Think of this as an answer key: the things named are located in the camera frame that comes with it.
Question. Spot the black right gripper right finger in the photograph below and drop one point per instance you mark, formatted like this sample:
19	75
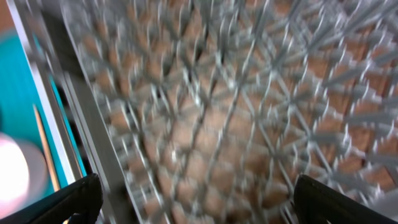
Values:
315	202

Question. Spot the right wooden chopstick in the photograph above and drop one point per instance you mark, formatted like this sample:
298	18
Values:
47	151

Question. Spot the grey dishwasher rack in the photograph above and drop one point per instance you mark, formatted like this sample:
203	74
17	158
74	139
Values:
209	111

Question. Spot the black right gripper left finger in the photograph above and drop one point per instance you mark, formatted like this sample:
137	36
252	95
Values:
79	202

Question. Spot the white cup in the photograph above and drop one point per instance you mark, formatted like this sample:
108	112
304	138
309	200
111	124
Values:
24	175

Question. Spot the teal plastic tray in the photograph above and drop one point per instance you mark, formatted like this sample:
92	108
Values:
18	96

